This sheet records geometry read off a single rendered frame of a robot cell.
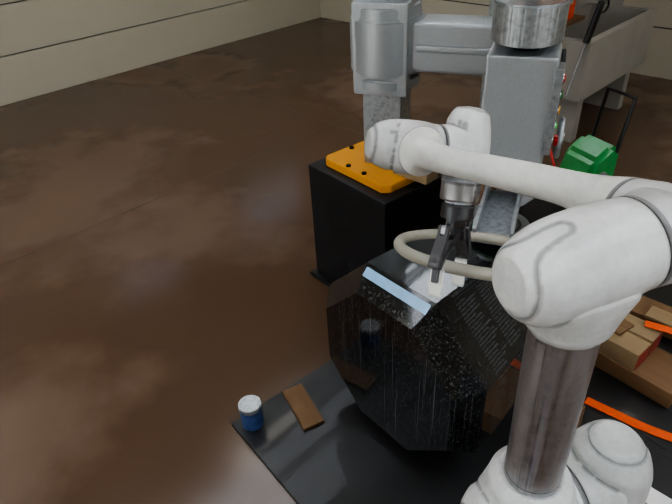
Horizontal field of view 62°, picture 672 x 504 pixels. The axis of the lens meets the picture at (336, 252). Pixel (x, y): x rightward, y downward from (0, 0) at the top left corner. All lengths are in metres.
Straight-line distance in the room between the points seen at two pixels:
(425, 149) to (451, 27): 1.54
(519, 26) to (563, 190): 0.93
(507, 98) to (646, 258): 1.25
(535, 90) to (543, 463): 1.24
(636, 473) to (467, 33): 1.89
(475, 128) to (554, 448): 0.66
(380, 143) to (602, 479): 0.77
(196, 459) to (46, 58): 5.77
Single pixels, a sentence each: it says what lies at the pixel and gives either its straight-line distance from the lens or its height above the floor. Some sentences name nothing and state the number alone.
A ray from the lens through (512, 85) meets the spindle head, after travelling 1.95.
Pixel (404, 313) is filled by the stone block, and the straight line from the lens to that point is 1.98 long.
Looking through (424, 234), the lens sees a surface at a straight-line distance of 1.69.
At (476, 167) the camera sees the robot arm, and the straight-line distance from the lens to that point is 1.07.
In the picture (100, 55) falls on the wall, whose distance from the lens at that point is 7.81.
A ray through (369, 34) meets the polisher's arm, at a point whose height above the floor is 1.44.
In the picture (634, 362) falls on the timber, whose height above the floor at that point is 0.16.
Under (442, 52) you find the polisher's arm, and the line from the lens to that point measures 2.65.
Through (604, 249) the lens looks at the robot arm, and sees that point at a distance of 0.74.
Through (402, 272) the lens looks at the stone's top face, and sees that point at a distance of 2.07.
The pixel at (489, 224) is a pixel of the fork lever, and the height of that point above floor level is 1.08.
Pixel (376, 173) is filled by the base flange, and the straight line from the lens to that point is 2.84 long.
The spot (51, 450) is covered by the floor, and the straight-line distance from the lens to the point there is 2.91.
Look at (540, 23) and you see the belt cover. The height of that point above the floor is 1.65.
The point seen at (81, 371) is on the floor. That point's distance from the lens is 3.21.
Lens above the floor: 2.07
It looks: 35 degrees down
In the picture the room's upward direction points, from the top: 3 degrees counter-clockwise
